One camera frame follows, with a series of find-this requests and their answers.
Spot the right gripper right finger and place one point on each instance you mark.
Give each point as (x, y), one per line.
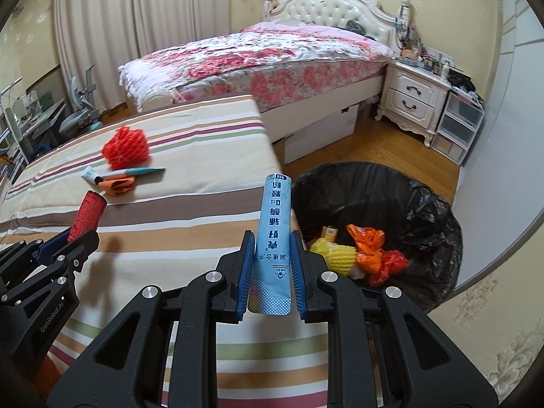
(383, 350)

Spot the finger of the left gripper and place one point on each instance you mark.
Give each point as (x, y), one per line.
(20, 286)
(23, 256)

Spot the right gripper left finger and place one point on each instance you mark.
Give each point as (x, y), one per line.
(162, 345)

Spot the red mesh roll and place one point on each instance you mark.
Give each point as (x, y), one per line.
(88, 216)

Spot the red plastic bag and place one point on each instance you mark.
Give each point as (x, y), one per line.
(392, 263)

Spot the orange paper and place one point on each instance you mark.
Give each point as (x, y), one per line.
(118, 186)

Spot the yellow foam fruit net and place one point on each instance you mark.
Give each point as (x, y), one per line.
(338, 258)

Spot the orange plastic snack bag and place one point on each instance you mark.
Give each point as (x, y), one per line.
(369, 245)

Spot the light blue sachet stick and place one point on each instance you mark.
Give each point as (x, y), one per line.
(270, 287)

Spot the black lined trash bin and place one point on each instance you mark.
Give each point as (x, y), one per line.
(416, 222)

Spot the small white ointment tube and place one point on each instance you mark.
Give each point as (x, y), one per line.
(91, 175)

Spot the white desk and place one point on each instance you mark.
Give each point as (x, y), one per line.
(26, 123)

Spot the red foam fruit net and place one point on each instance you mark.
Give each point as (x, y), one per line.
(126, 149)

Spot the grey desk chair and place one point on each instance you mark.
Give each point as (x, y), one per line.
(85, 117)

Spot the white underbed storage box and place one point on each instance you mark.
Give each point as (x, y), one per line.
(320, 134)

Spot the clear plastic drawer unit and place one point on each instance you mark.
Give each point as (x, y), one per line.
(458, 126)

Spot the beige curtains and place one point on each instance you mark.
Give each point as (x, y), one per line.
(105, 34)

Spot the white two-drawer nightstand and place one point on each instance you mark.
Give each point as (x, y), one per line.
(413, 99)

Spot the floral quilt bed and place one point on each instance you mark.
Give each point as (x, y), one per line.
(276, 63)

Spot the white tufted headboard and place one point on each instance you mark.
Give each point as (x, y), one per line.
(388, 29)

